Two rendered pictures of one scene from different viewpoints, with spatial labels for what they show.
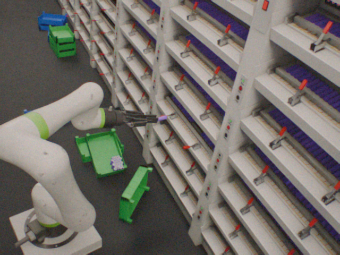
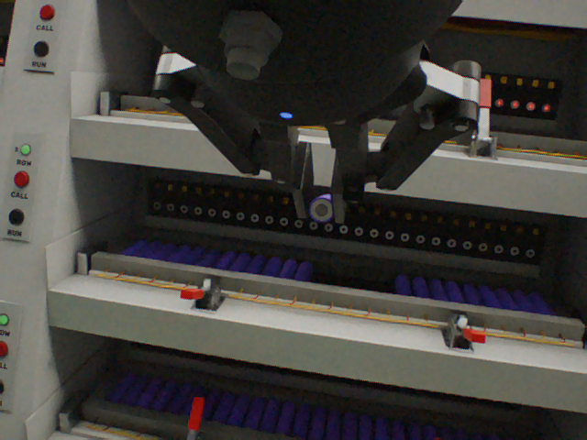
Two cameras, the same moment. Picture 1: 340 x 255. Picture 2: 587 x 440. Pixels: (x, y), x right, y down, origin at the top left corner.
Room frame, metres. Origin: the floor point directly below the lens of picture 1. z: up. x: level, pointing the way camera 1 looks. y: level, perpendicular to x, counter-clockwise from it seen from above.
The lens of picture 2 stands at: (1.12, 0.34, 0.64)
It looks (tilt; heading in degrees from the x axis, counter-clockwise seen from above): 1 degrees up; 310
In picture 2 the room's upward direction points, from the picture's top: 7 degrees clockwise
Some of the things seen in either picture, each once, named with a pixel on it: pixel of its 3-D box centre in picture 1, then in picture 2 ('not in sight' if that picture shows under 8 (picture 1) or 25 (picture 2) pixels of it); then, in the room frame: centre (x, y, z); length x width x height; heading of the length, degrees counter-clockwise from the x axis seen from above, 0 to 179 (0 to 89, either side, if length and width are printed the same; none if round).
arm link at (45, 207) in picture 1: (51, 203); not in sight; (0.83, 0.43, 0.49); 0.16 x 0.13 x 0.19; 69
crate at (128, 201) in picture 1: (135, 193); not in sight; (1.30, 0.11, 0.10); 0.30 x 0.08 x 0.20; 167
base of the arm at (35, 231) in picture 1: (41, 227); not in sight; (0.79, 0.47, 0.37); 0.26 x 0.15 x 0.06; 143
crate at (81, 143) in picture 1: (99, 145); not in sight; (1.73, 0.45, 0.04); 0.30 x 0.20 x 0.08; 122
